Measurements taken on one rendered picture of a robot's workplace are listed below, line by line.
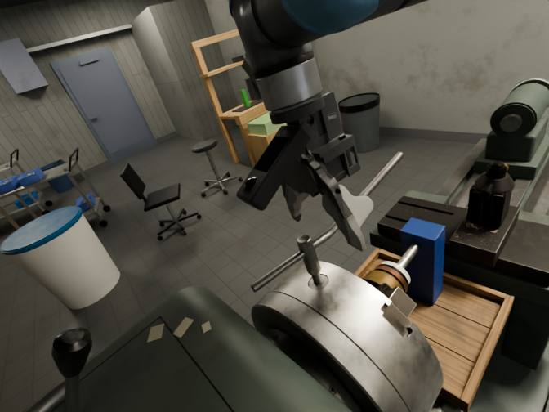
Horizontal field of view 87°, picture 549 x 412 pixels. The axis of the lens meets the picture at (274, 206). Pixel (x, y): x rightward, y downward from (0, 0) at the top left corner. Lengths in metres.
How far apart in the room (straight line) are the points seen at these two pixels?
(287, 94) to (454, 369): 0.67
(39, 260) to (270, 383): 2.61
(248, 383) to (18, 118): 7.26
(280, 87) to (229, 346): 0.33
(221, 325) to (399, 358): 0.25
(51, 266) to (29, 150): 4.84
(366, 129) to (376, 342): 3.39
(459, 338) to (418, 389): 0.37
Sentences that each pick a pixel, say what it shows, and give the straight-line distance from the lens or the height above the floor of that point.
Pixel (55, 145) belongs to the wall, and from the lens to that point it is 7.50.
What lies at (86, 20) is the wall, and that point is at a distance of 7.69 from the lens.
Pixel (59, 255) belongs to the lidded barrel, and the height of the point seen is 0.56.
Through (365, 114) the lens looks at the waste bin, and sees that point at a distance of 3.66.
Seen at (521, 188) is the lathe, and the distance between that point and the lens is 1.40.
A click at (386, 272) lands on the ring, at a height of 1.12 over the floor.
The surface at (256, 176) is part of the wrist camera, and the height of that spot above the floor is 1.44.
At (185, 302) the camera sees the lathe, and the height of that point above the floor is 1.25.
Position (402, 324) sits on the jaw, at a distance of 0.48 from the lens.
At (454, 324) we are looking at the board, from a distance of 0.87.
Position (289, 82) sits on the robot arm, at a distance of 0.35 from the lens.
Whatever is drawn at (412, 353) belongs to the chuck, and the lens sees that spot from 0.48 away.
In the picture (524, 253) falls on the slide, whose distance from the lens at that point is 0.94.
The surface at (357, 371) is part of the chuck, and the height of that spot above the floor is 1.21.
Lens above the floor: 1.59
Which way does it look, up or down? 31 degrees down
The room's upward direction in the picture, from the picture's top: 18 degrees counter-clockwise
